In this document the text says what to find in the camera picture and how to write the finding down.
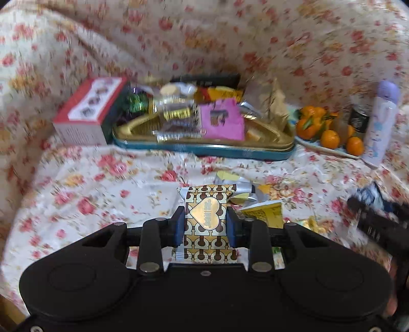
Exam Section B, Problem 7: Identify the black flat box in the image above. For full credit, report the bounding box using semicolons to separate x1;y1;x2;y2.
169;73;242;88

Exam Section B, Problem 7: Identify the dark drink can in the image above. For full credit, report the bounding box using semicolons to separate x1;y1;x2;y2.
348;105;371;139

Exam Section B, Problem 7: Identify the pink snack packet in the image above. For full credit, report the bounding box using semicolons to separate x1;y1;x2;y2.
198;98;245;141

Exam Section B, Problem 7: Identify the teal tin tray with snacks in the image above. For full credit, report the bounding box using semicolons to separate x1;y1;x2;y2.
112;112;296;160

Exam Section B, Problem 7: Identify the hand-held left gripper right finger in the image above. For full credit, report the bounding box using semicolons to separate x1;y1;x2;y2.
226;206;330;276

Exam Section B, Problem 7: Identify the floral sofa cover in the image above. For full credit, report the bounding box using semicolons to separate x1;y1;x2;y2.
0;0;409;320

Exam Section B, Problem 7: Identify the brown gold patterned snack packet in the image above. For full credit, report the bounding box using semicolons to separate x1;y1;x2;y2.
173;184;238;265

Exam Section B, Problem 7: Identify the white fruit plate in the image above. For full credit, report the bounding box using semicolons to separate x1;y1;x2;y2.
294;109;363;160

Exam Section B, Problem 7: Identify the beige crumpled packet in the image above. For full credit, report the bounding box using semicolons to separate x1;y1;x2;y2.
249;78;290;128

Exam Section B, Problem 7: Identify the brown kiwi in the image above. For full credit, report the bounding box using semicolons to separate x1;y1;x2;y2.
334;120;350;146

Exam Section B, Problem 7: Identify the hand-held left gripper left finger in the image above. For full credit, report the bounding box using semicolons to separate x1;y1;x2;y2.
81;206;186;276

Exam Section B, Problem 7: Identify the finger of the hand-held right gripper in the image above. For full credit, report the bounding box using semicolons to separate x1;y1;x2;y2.
388;204;409;221
347;196;400;221

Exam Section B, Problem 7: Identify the pink white cardboard box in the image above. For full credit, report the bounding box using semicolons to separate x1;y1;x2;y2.
53;77;128;146

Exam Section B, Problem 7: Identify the green purple foil candy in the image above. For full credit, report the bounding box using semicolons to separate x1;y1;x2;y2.
123;88;152;114

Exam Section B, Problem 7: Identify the white bottle with purple cap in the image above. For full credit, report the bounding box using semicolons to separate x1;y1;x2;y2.
362;80;401;168

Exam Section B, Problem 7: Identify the yellow green snack packet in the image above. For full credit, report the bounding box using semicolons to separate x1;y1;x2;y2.
240;201;283;229

